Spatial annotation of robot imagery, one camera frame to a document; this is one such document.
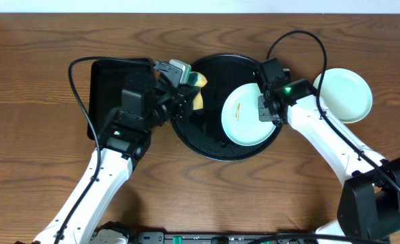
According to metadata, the round black tray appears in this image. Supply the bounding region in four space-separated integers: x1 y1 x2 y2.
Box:
172 54 281 161

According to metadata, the yellow plate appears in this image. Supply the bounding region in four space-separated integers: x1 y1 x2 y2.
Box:
336 114 367 123

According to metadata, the green yellow sponge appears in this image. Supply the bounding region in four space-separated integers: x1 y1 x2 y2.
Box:
187 72 207 110

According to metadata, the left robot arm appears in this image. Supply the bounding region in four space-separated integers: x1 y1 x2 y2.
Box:
34 72 207 243

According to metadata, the black rectangular tray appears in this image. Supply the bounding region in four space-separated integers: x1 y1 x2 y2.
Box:
88 58 157 138

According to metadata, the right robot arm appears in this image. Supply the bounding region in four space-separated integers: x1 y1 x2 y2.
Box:
258 78 400 243

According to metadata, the light blue plate back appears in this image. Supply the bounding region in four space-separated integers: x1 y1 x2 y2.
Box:
221 83 278 146

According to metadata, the light blue plate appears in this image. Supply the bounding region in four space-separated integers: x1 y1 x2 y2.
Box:
221 83 278 146
320 68 373 116

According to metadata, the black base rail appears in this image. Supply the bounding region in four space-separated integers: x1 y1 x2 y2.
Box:
91 223 323 244

